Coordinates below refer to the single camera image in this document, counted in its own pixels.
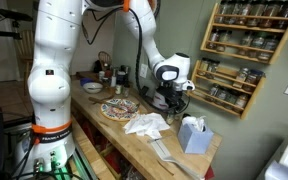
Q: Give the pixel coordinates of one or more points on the metal spatula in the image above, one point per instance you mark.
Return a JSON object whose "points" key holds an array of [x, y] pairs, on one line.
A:
{"points": [[162, 150]]}

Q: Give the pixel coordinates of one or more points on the colourful patterned plate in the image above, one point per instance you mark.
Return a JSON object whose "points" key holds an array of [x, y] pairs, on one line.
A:
{"points": [[119, 111]]}

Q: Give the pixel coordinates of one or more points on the white bowl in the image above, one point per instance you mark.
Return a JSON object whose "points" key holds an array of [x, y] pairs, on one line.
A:
{"points": [[93, 88]]}

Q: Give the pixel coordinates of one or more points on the small seasoning jar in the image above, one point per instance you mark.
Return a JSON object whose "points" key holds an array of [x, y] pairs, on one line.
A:
{"points": [[118, 89]]}

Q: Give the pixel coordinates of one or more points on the blue bowl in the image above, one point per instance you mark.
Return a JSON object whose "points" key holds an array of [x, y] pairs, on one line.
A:
{"points": [[85, 81]]}

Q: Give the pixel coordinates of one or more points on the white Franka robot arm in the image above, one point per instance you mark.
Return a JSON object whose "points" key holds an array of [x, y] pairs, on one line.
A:
{"points": [[50, 83]]}

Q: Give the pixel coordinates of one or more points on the white tissue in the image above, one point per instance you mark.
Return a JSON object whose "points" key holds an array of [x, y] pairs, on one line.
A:
{"points": [[194, 122]]}

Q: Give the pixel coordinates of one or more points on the black camera on boom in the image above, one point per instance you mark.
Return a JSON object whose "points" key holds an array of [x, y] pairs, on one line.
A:
{"points": [[14, 15]]}

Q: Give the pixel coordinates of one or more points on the small black timer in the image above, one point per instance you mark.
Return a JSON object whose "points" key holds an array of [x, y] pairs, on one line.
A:
{"points": [[144, 91]]}

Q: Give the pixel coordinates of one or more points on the wooden spindle chair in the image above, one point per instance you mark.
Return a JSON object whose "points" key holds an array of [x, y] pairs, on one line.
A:
{"points": [[104, 58], [24, 36]]}

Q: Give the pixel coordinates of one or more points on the dark sauce bottle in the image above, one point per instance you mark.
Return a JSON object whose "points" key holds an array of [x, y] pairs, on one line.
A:
{"points": [[97, 66]]}

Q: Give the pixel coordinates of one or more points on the wooden platform board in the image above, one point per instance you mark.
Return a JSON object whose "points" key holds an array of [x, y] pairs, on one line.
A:
{"points": [[90, 153]]}

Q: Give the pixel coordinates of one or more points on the white spice shaker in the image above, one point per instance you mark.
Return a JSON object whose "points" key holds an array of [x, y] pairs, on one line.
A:
{"points": [[102, 76]]}

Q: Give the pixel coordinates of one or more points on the red lid jar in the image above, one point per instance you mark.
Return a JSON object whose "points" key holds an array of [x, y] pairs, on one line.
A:
{"points": [[108, 73]]}

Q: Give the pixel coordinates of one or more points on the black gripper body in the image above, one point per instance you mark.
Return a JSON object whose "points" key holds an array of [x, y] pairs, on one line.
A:
{"points": [[170, 97]]}

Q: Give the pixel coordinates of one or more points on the aluminium base frame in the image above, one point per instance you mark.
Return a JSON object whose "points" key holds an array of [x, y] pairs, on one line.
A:
{"points": [[84, 168]]}

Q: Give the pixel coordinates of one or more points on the crumpled white cloth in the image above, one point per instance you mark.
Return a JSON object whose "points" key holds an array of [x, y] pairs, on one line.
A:
{"points": [[145, 125]]}

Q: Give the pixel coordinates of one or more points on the tall steel canister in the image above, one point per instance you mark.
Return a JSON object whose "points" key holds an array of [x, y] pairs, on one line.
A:
{"points": [[126, 78]]}

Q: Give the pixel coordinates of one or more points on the steel pepper mill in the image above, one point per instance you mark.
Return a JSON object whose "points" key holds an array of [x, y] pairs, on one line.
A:
{"points": [[113, 79]]}

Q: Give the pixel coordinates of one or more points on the large wooden spice rack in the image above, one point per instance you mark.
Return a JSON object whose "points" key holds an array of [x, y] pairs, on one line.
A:
{"points": [[286, 36]]}

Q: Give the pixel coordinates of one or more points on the wooden stepped condiment rack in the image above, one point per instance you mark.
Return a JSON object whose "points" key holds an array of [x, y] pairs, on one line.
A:
{"points": [[87, 75]]}

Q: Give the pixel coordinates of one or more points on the small wooden spice rack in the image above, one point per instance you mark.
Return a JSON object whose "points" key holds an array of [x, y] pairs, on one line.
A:
{"points": [[251, 100]]}

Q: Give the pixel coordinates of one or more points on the blue tissue box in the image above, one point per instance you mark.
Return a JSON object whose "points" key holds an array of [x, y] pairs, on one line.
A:
{"points": [[194, 141]]}

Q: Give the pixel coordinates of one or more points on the white wall outlet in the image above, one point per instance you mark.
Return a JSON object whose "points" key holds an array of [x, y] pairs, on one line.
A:
{"points": [[145, 70]]}

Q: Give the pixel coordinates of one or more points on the small black lid jar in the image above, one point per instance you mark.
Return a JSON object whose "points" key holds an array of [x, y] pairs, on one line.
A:
{"points": [[171, 118], [186, 116]]}

